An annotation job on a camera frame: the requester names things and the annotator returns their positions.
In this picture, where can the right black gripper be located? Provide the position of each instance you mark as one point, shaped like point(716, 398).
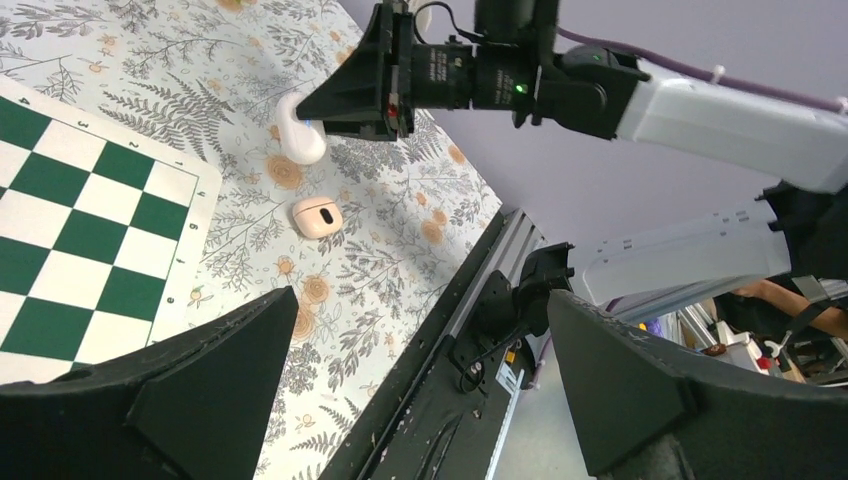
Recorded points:
point(494, 67)

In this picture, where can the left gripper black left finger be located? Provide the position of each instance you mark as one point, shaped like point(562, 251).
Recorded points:
point(193, 406)

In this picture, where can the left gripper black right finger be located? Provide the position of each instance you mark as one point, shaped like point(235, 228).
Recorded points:
point(646, 408)

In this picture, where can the white earbud case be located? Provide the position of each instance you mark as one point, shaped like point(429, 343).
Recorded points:
point(302, 141)

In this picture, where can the beige earbud charging case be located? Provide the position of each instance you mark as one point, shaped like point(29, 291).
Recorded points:
point(317, 217)

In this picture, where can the floral patterned table mat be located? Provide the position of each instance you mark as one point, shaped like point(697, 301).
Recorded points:
point(204, 78)

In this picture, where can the green white chessboard mat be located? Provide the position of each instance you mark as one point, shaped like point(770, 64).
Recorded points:
point(102, 230)

